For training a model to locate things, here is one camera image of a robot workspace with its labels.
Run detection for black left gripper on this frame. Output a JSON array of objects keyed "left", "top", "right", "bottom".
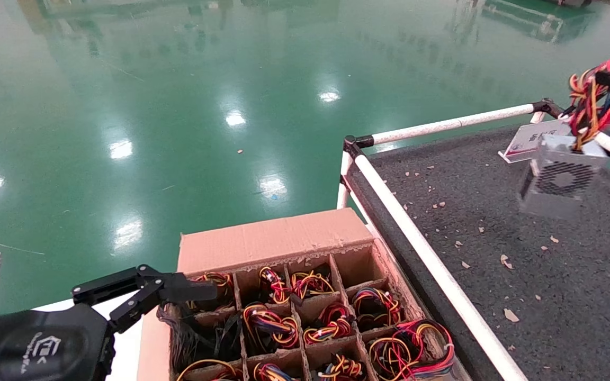
[{"left": 0, "top": 265, "right": 219, "bottom": 381}]

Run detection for power supply with coloured wires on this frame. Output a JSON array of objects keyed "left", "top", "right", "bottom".
[
  {"left": 367, "top": 319, "right": 458, "bottom": 381},
  {"left": 318, "top": 353, "right": 367, "bottom": 381},
  {"left": 189, "top": 271, "right": 236, "bottom": 311},
  {"left": 303, "top": 301, "right": 354, "bottom": 343},
  {"left": 253, "top": 361, "right": 301, "bottom": 381},
  {"left": 517, "top": 57, "right": 610, "bottom": 220},
  {"left": 259, "top": 266, "right": 291, "bottom": 304},
  {"left": 352, "top": 287, "right": 405, "bottom": 331},
  {"left": 177, "top": 359, "right": 243, "bottom": 381},
  {"left": 243, "top": 303, "right": 301, "bottom": 349}
]

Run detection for brown cardboard box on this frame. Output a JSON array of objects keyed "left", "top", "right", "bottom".
[{"left": 138, "top": 208, "right": 470, "bottom": 381}]

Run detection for black pipe corner connector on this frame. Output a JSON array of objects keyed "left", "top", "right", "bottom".
[
  {"left": 532, "top": 98, "right": 568, "bottom": 120},
  {"left": 344, "top": 135, "right": 375, "bottom": 160}
]

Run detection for acrylic sign with white card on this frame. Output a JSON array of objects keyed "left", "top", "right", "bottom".
[{"left": 498, "top": 119, "right": 571, "bottom": 164}]

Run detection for cardboard divider grid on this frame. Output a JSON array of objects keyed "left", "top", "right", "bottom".
[{"left": 181, "top": 241, "right": 417, "bottom": 381}]

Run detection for dark grey table mat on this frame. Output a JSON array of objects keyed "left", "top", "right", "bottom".
[{"left": 346, "top": 123, "right": 610, "bottom": 381}]

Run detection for white table leg pipe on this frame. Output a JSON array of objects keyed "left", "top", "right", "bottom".
[{"left": 337, "top": 152, "right": 354, "bottom": 210}]

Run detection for power supply with black wires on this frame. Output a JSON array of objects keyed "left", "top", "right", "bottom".
[{"left": 158, "top": 304, "right": 243, "bottom": 374}]

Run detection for yellow wires in box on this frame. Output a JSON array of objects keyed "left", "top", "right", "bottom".
[{"left": 290, "top": 269, "right": 337, "bottom": 300}]

